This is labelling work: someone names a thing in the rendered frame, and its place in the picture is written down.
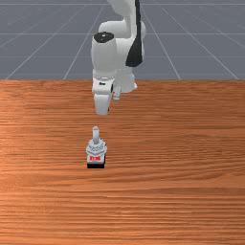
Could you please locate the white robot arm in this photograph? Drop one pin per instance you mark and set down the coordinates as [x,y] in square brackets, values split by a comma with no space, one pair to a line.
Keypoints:
[115,51]

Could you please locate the grey toggle switch black base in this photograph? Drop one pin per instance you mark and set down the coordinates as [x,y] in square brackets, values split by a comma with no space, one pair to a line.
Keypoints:
[95,150]

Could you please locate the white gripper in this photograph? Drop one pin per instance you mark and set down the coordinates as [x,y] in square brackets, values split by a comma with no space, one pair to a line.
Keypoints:
[102,95]

